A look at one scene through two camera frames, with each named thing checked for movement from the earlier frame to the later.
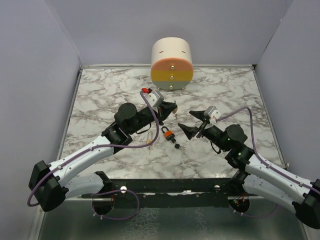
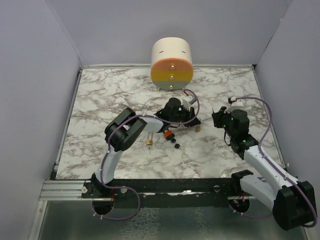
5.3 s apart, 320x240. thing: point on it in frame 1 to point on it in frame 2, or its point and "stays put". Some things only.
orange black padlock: (168, 134) stays put
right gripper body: (204, 127) to (223, 120)
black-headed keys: (176, 145) stays put
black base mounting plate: (185, 193) stays put
